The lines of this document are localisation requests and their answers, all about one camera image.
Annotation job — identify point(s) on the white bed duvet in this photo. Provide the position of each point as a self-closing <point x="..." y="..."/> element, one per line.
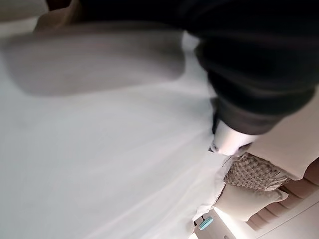
<point x="99" y="161"/>

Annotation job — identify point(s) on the woven patterned cushion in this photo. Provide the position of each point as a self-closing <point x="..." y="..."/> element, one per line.
<point x="251" y="171"/>

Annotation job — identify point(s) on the teal round object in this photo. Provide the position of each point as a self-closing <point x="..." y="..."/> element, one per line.
<point x="206" y="222"/>

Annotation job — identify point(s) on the small beige pillow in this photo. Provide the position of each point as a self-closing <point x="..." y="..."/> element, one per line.
<point x="246" y="201"/>

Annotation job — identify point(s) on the beige nightstand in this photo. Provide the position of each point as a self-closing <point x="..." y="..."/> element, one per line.
<point x="220" y="231"/>

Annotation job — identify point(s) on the large beige pillow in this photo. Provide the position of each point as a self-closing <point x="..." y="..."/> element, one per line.
<point x="289" y="144"/>

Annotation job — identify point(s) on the tan blurred furniture piece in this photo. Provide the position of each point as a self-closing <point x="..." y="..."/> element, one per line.
<point x="59" y="20"/>

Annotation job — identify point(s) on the beige padded headboard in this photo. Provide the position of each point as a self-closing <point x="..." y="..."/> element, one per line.
<point x="299" y="201"/>

